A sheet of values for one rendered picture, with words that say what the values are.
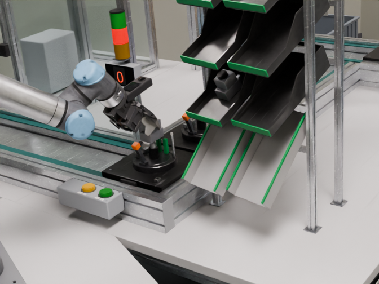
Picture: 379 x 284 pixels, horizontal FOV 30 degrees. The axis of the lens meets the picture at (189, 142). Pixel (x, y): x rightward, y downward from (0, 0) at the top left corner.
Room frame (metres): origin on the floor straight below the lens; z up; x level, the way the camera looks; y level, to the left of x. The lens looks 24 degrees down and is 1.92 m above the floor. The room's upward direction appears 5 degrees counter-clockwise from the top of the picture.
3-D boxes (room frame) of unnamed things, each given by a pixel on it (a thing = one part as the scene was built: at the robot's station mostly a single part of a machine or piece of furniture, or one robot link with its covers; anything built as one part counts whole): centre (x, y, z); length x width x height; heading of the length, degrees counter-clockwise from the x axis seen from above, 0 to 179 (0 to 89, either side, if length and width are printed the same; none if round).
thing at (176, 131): (2.21, -0.04, 1.01); 0.24 x 0.24 x 0.13; 52
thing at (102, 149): (2.21, 0.33, 0.91); 0.84 x 0.28 x 0.10; 52
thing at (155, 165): (2.01, 0.11, 0.98); 0.14 x 0.14 x 0.02
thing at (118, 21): (2.22, 0.19, 1.39); 0.05 x 0.05 x 0.05
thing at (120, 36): (2.22, 0.19, 1.34); 0.05 x 0.05 x 0.05
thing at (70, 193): (1.89, 0.31, 0.93); 0.21 x 0.07 x 0.06; 52
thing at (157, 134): (2.01, 0.11, 1.09); 0.08 x 0.04 x 0.07; 142
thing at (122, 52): (2.22, 0.19, 1.29); 0.05 x 0.05 x 0.05
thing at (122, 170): (2.01, 0.11, 0.96); 0.24 x 0.24 x 0.02; 52
